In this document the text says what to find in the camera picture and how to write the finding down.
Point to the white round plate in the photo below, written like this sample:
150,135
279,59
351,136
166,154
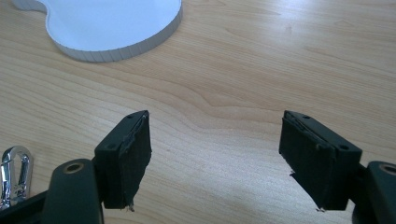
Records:
115,21

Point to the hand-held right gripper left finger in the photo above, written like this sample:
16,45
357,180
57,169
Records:
124,168

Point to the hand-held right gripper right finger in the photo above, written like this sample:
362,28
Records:
317,168

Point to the silver metal carabiner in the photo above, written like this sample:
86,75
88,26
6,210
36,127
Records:
15,177

